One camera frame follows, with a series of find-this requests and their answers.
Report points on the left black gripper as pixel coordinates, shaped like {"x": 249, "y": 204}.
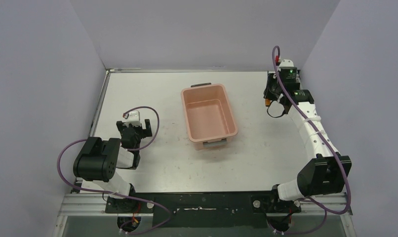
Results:
{"x": 133, "y": 131}

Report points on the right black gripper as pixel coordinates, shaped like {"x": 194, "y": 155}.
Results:
{"x": 268, "y": 94}

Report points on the orange black screwdriver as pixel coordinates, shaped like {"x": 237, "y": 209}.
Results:
{"x": 267, "y": 102}

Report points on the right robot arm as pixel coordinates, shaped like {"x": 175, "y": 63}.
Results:
{"x": 326, "y": 169}

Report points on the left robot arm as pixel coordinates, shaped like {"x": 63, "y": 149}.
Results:
{"x": 98, "y": 160}

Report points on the pink plastic bin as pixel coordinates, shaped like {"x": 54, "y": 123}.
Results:
{"x": 209, "y": 117}

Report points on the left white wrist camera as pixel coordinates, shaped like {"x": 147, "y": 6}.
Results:
{"x": 132, "y": 118}

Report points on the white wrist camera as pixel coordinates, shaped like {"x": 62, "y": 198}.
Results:
{"x": 283, "y": 63}
{"x": 132, "y": 118}

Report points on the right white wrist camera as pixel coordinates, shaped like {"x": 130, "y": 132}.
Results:
{"x": 283, "y": 63}

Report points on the aluminium front rail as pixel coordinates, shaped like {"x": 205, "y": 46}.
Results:
{"x": 94, "y": 205}

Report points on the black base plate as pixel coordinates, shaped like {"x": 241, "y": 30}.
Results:
{"x": 254, "y": 209}

